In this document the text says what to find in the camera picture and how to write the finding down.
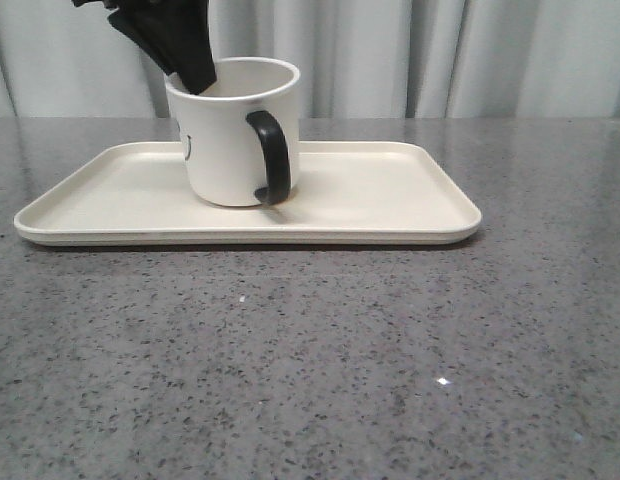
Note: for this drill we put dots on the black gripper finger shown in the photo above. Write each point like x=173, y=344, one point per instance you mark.
x=192, y=51
x=152, y=30

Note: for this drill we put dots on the white smiley mug black handle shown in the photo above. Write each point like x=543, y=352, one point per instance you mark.
x=241, y=136

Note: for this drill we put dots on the grey-white pleated curtain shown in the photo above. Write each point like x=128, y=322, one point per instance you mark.
x=358, y=59

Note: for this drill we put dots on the cream rectangular plastic tray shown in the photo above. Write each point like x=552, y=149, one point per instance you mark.
x=350, y=192

